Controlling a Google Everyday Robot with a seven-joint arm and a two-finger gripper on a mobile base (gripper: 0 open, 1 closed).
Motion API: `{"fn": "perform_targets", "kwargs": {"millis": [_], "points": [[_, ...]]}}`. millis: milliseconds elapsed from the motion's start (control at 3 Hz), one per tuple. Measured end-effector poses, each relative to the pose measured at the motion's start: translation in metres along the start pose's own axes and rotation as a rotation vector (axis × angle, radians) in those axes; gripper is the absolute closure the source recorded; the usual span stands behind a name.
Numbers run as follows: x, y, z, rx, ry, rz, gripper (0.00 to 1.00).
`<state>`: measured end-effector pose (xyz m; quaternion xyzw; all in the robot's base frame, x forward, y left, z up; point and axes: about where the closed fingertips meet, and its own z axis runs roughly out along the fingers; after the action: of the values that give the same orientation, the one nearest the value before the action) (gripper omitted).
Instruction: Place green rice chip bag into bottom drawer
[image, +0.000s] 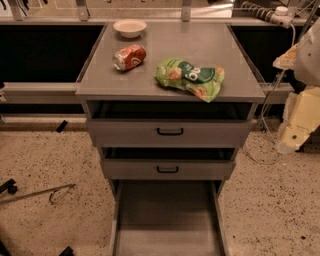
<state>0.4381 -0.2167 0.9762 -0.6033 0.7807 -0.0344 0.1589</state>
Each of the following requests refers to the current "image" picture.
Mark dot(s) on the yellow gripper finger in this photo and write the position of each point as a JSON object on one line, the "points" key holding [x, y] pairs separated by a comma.
{"points": [[301, 117], [287, 61]]}

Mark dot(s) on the green rice chip bag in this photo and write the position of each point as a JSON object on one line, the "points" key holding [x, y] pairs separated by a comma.
{"points": [[203, 82]]}

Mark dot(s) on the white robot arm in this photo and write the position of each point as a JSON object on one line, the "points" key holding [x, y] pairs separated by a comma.
{"points": [[307, 69]]}

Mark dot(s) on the grey drawer cabinet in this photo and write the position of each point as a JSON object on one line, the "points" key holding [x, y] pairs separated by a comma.
{"points": [[201, 44]]}

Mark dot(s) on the bottom grey drawer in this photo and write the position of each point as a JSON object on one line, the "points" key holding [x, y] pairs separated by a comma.
{"points": [[167, 218]]}

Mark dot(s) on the grey drawer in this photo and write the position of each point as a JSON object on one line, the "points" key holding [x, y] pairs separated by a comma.
{"points": [[167, 218], [168, 124], [168, 163]]}

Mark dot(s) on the top grey drawer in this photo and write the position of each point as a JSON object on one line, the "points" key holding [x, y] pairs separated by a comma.
{"points": [[168, 124]]}

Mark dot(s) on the middle grey drawer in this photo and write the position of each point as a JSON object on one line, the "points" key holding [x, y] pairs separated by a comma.
{"points": [[168, 163]]}

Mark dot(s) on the orange soda can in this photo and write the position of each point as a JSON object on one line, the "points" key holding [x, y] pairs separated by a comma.
{"points": [[129, 57]]}

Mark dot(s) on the white bowl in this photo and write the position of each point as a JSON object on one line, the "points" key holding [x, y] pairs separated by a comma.
{"points": [[130, 28]]}

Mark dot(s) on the metal rod on floor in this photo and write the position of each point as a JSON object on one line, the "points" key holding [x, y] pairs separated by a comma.
{"points": [[55, 189]]}

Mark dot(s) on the black clamp on floor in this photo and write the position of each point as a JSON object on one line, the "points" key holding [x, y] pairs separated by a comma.
{"points": [[9, 186]]}

